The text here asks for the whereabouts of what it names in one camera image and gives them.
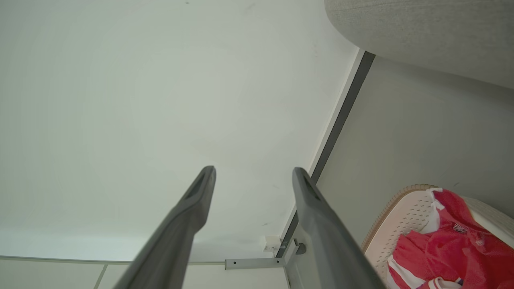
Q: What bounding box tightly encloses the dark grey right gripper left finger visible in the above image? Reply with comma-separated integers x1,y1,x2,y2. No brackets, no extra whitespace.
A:
114,165,217,289

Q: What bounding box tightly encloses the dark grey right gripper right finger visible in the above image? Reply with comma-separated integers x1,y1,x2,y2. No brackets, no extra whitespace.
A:
292,167,387,289

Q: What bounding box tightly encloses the red and white jersey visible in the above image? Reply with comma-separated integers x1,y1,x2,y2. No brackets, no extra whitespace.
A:
387,187,514,289

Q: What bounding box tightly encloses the white perforated basket brown rim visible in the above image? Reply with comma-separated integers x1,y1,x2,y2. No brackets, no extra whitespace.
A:
361,184,514,289

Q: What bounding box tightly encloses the black and white baseboard strip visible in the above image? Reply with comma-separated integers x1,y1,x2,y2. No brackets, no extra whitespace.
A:
275,50,377,258

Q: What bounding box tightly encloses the grey fabric sofa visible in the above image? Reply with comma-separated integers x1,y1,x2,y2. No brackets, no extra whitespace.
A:
324,0,514,90

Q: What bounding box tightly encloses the white wall socket box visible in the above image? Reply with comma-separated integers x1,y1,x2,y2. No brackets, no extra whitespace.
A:
263,235,282,253

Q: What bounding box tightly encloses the grey metal frame leg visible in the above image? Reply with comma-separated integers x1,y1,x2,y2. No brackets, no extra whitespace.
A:
224,226,308,289

